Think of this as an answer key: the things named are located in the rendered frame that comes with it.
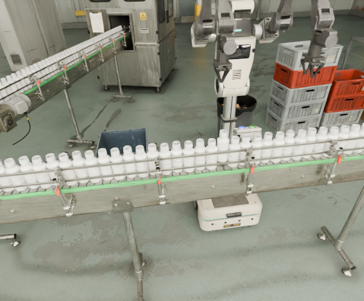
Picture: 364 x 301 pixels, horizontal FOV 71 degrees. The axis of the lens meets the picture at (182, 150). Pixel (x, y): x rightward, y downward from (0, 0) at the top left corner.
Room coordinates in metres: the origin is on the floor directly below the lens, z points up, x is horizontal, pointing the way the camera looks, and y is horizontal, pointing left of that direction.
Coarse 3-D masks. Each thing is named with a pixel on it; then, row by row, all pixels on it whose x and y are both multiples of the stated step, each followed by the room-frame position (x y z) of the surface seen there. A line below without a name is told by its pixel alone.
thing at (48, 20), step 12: (36, 0) 6.91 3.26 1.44; (48, 0) 7.35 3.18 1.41; (36, 12) 6.81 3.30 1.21; (48, 12) 7.22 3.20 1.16; (48, 24) 7.08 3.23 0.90; (60, 24) 7.57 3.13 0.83; (48, 36) 6.95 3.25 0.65; (60, 36) 7.43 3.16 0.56; (48, 48) 6.81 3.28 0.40; (60, 48) 7.29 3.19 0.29
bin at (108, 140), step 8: (136, 128) 1.57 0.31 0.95; (144, 128) 1.57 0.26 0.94; (104, 136) 1.54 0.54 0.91; (112, 136) 1.54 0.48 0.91; (120, 136) 1.55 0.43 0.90; (128, 136) 1.56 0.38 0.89; (136, 136) 1.56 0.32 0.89; (144, 136) 1.57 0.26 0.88; (104, 144) 1.54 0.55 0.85; (112, 144) 1.54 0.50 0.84; (120, 144) 1.55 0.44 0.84; (128, 144) 1.56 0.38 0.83; (136, 144) 1.56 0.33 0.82; (144, 144) 1.57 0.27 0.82; (96, 152) 1.29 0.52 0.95; (120, 152) 1.55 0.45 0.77
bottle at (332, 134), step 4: (332, 128) 1.12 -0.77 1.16; (336, 128) 1.13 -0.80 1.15; (332, 132) 1.11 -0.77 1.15; (336, 132) 1.11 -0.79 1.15; (328, 136) 1.11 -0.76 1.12; (332, 136) 1.11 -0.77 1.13; (336, 136) 1.10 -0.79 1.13; (328, 144) 1.10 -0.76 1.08; (324, 148) 1.11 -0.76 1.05; (328, 148) 1.10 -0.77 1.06; (328, 156) 1.10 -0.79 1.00
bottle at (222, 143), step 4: (220, 132) 1.06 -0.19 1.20; (224, 132) 1.08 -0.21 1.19; (220, 136) 1.05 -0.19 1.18; (224, 136) 1.05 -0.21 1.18; (220, 140) 1.04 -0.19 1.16; (224, 140) 1.04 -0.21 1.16; (228, 140) 1.05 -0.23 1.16; (220, 144) 1.04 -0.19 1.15; (224, 144) 1.03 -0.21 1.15; (228, 144) 1.04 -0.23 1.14; (220, 148) 1.04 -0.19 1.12; (224, 148) 1.03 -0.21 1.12; (228, 148) 1.04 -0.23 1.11; (220, 156) 1.03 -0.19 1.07; (224, 156) 1.03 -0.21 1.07; (220, 160) 1.03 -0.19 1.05; (224, 160) 1.03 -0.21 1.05
